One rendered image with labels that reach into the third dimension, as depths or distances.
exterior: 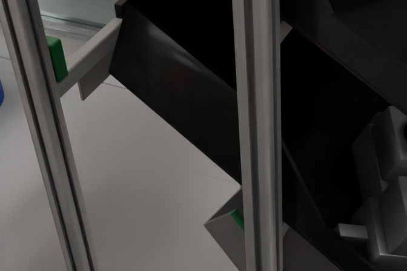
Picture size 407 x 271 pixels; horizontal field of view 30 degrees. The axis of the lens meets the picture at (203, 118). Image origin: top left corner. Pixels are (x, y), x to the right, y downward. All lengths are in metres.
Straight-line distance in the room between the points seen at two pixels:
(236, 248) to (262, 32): 0.23
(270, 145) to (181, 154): 0.73
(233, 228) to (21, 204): 0.61
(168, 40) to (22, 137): 0.79
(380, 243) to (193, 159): 0.68
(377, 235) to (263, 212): 0.08
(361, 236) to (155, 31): 0.19
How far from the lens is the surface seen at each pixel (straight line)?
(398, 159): 0.52
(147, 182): 1.13
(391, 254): 0.51
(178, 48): 0.49
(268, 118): 0.44
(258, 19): 0.40
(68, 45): 1.48
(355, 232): 0.52
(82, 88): 0.60
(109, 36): 0.60
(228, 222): 0.57
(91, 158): 1.19
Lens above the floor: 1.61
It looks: 37 degrees down
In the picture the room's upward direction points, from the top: 5 degrees counter-clockwise
